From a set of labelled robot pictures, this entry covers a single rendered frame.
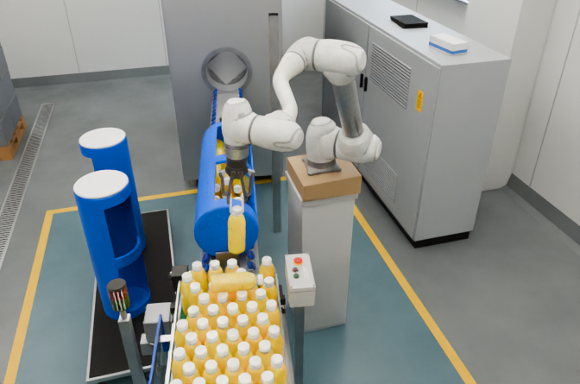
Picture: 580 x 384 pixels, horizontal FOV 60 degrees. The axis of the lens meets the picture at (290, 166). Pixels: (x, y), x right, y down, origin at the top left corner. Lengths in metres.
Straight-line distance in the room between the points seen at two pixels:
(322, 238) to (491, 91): 1.52
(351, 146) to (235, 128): 0.89
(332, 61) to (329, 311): 1.69
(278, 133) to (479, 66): 2.02
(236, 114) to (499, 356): 2.31
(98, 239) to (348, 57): 1.66
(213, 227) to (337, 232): 0.85
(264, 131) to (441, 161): 2.12
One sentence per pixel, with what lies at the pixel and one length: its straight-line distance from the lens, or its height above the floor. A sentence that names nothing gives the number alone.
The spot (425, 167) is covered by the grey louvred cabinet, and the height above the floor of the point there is 0.72.
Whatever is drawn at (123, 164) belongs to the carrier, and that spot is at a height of 0.88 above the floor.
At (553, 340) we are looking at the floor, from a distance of 3.61.
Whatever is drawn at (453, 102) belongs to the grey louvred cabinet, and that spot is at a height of 1.19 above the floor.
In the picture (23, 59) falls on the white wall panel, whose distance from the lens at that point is 7.47.
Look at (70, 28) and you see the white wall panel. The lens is 7.26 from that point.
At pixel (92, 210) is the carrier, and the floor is 0.95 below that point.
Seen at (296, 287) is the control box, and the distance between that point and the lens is 1.96.
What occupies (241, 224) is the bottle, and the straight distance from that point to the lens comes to 1.92.
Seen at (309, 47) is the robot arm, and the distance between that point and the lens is 2.10.
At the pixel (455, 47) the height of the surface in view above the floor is 1.50.
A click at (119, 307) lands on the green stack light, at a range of 1.87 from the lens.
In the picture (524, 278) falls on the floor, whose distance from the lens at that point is 3.97.
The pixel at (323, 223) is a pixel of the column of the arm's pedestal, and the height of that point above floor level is 0.82.
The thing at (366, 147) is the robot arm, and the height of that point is 1.31.
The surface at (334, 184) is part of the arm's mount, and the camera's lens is 2.59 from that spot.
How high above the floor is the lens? 2.46
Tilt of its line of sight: 30 degrees down
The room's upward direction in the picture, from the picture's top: straight up
